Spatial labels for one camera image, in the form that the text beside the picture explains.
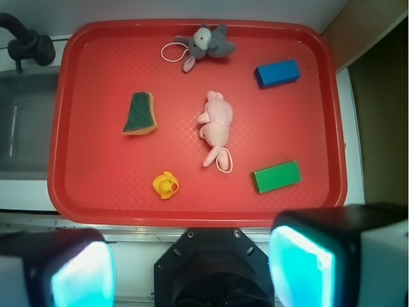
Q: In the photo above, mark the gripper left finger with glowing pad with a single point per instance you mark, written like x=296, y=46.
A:
x=57, y=268

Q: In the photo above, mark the blue rectangular block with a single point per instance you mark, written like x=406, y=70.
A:
x=278, y=73

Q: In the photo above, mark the grey plush bunny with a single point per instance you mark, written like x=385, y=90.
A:
x=204, y=42

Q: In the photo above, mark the green rectangular block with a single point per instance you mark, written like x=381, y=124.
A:
x=276, y=177

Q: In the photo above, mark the stainless steel sink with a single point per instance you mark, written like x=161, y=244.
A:
x=27, y=111

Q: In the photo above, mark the red plastic tray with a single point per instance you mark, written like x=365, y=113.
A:
x=99, y=175

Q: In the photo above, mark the green and yellow sponge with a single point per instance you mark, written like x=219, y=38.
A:
x=141, y=115

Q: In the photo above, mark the black faucet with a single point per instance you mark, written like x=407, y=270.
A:
x=28, y=43

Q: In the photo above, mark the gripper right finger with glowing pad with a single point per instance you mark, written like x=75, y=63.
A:
x=356, y=255

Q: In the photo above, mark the yellow rubber duck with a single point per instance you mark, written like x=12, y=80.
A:
x=166, y=185

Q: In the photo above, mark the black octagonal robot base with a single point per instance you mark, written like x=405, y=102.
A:
x=213, y=267

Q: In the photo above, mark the pink plush bunny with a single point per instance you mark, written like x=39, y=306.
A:
x=215, y=121

